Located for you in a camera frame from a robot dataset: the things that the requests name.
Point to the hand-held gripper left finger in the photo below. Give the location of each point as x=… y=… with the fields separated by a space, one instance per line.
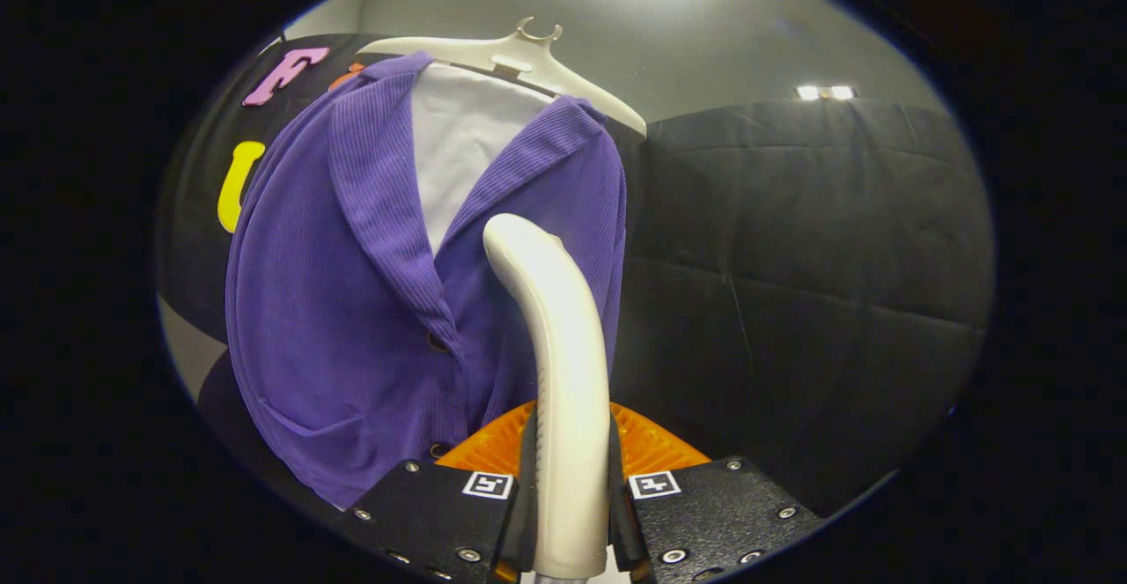
x=526 y=513

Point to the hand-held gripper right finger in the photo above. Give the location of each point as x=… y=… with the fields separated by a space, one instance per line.
x=619 y=513

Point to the white garment steamer head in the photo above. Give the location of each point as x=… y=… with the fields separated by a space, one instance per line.
x=572 y=373

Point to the white shirt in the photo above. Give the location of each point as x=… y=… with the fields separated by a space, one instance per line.
x=458 y=144

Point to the white clothes hanger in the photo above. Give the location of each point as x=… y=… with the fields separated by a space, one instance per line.
x=519 y=55

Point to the grey cabinet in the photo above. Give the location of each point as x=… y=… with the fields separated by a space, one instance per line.
x=189 y=355

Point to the ceiling light panel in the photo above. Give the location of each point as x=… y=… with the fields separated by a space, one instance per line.
x=825 y=92

